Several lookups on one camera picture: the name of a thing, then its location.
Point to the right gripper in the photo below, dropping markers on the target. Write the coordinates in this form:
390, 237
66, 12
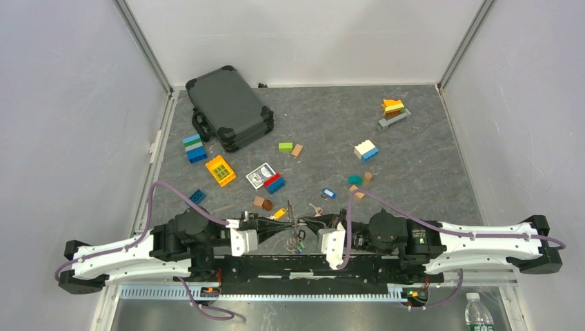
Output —
316, 222

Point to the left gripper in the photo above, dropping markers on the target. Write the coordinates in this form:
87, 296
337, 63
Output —
265, 227

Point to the metal keyring plate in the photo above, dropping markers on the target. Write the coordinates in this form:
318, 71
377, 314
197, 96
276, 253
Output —
293, 244

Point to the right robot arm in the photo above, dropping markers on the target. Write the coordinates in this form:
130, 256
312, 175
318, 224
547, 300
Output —
416, 250

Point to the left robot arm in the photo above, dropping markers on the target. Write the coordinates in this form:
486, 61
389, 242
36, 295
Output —
182, 248

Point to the brown wooden cylinder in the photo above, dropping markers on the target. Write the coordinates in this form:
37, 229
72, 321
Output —
267, 205

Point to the light wooden block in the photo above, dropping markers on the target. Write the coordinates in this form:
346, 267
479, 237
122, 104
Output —
258, 202

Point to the blue key tag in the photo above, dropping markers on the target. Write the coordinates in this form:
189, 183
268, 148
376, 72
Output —
327, 193

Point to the red blue lego block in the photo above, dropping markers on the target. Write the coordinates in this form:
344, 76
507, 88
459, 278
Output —
274, 183

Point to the playing card box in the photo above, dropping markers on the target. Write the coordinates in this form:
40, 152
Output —
260, 175

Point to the teal wooden block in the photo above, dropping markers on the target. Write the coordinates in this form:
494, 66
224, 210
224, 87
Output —
355, 179

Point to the tan wooden cylinder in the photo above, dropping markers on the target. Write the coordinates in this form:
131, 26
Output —
367, 178

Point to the yellow lego plate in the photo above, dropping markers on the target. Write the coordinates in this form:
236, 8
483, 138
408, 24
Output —
220, 170

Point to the blue lego brick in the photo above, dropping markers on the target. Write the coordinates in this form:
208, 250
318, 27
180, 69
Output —
197, 197

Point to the tan wooden block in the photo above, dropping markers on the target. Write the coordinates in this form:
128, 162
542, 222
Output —
296, 150

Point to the green lego brick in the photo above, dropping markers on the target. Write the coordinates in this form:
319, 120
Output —
285, 147

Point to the white blue lego block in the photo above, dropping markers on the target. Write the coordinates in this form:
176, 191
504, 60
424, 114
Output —
366, 151

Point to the blue green white lego stack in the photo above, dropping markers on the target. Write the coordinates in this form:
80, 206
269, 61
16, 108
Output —
194, 148

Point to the grey lego piece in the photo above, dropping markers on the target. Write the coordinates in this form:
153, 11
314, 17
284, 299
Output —
385, 123

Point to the black hard case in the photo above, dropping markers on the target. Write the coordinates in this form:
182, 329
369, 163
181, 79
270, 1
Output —
227, 108

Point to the plastic water bottle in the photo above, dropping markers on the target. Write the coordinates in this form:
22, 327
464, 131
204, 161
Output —
477, 316

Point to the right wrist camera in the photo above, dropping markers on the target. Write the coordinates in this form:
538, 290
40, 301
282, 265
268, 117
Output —
331, 243

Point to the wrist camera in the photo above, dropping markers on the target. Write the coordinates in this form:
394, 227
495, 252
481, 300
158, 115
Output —
241, 241
331, 243

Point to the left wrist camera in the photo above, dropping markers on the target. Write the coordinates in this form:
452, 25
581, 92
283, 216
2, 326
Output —
241, 241

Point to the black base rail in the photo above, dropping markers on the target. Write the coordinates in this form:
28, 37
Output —
306, 274

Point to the white cable duct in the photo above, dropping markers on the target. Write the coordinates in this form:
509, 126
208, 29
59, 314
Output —
198, 293

